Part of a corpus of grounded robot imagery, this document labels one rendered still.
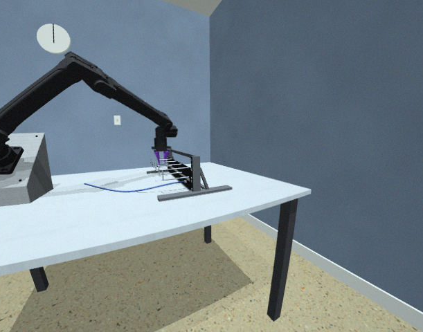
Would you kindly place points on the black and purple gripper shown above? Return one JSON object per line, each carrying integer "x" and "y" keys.
{"x": 161, "y": 146}

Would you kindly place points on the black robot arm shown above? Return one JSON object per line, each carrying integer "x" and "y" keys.
{"x": 69, "y": 71}

